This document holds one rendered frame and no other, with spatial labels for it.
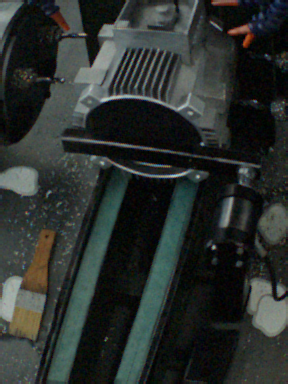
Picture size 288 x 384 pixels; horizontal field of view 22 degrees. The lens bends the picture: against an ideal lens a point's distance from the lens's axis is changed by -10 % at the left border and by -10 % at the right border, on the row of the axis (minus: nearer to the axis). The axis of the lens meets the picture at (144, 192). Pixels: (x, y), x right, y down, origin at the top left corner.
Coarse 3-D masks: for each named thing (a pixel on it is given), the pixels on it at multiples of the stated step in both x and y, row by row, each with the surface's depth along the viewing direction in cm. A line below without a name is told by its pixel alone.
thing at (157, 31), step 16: (128, 0) 96; (144, 0) 99; (160, 0) 100; (192, 0) 97; (128, 16) 98; (144, 16) 98; (160, 16) 95; (176, 16) 97; (192, 16) 93; (128, 32) 93; (144, 32) 92; (160, 32) 91; (176, 32) 91; (192, 32) 93; (128, 48) 96; (160, 48) 94; (176, 48) 93; (192, 48) 93; (192, 64) 96
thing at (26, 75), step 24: (0, 0) 101; (0, 24) 95; (24, 24) 98; (48, 24) 108; (0, 48) 94; (24, 48) 101; (48, 48) 111; (0, 72) 96; (24, 72) 99; (48, 72) 112; (0, 96) 98; (24, 96) 106; (48, 96) 115; (0, 120) 100; (24, 120) 107; (0, 144) 105
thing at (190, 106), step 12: (216, 24) 100; (96, 84) 94; (84, 96) 94; (96, 96) 93; (192, 96) 91; (180, 108) 91; (192, 108) 90; (204, 108) 92; (192, 120) 92; (96, 156) 103; (192, 180) 102
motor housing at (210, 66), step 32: (96, 64) 100; (128, 64) 95; (160, 64) 92; (224, 64) 99; (128, 96) 92; (160, 96) 91; (96, 128) 102; (128, 128) 107; (160, 128) 108; (192, 128) 106; (224, 128) 98
